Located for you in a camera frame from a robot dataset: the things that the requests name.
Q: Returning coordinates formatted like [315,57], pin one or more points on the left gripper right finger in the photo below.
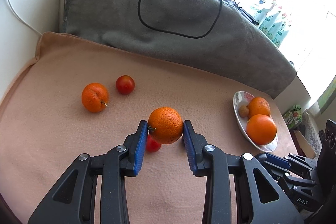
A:
[259,198]

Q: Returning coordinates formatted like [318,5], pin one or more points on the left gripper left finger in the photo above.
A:
[72,198]

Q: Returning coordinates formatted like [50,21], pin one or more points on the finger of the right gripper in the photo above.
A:
[279,173]
[288,162]

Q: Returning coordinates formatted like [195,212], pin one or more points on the large smooth orange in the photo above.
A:
[261,129]

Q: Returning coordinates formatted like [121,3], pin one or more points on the large rough orange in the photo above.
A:
[258,105]

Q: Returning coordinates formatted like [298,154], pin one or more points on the brown-green longan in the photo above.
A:
[244,111]

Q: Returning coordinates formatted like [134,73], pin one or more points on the red cherry tomato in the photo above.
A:
[151,145]
[125,85]

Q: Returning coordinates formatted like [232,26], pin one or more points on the small mandarin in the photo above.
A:
[95,97]
[166,125]

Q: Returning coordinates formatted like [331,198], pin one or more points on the floral white plate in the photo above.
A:
[242,98]

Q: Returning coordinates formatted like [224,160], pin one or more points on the pink blanket table cover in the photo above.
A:
[44,125]

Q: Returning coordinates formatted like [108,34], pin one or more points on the green floral pouch packs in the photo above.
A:
[272,20]

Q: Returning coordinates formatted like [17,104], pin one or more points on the grey cushion blanket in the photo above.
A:
[211,35]

